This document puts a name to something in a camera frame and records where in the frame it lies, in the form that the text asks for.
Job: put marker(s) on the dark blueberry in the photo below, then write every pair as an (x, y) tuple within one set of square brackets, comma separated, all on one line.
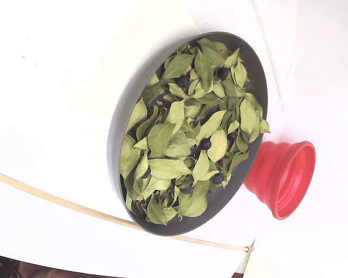
[(188, 189), (217, 178), (222, 73), (183, 81), (205, 144)]

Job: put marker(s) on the pile of green leaves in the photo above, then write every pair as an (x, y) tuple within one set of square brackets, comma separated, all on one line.
[(162, 136)]

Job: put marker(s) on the dark grey round bowl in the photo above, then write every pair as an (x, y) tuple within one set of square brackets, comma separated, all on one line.
[(114, 150)]

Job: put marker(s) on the red collapsible silicone cup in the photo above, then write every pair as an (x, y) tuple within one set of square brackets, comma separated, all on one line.
[(266, 173)]

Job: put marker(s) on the long wooden dowel rod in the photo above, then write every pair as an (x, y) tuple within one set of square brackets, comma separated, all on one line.
[(104, 217)]

